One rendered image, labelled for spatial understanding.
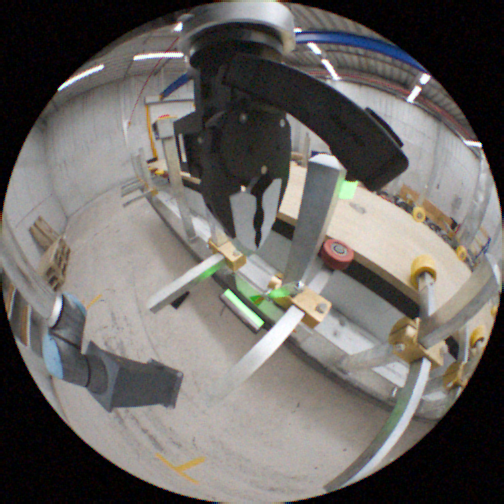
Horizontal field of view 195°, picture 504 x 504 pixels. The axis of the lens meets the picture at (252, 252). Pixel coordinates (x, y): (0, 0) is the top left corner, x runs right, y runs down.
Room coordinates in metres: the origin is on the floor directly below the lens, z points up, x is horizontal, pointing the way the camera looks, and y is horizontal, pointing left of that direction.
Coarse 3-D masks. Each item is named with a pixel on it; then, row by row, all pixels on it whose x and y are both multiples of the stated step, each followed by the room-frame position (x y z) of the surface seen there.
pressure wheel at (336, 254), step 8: (328, 240) 0.26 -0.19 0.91; (336, 240) 0.26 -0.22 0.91; (328, 248) 0.23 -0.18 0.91; (336, 248) 0.23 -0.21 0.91; (344, 248) 0.24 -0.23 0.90; (328, 256) 0.21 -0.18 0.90; (336, 256) 0.21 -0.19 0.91; (344, 256) 0.21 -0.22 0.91; (352, 256) 0.21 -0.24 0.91; (328, 264) 0.21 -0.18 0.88; (336, 264) 0.20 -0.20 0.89; (344, 264) 0.19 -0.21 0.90
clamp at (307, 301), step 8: (272, 280) 0.17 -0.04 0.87; (280, 280) 0.17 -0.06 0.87; (272, 288) 0.16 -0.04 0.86; (288, 296) 0.13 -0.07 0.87; (296, 296) 0.13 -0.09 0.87; (304, 296) 0.13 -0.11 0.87; (312, 296) 0.13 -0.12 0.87; (320, 296) 0.13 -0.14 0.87; (280, 304) 0.14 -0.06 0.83; (288, 304) 0.12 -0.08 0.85; (296, 304) 0.11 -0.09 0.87; (304, 304) 0.11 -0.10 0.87; (312, 304) 0.11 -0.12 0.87; (328, 304) 0.11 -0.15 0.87; (304, 312) 0.10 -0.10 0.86; (312, 312) 0.10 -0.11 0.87; (304, 320) 0.09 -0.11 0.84; (312, 320) 0.08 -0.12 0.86; (320, 320) 0.08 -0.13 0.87; (312, 328) 0.07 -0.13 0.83
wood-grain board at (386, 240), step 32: (160, 160) 2.24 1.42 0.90; (288, 192) 0.58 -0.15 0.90; (352, 224) 0.36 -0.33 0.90; (384, 224) 0.38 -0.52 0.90; (416, 224) 0.44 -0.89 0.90; (384, 256) 0.21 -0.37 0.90; (416, 256) 0.20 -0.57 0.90; (448, 256) 0.19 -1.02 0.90; (416, 288) 0.09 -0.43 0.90; (448, 288) 0.04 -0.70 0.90; (480, 320) -0.26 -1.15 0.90
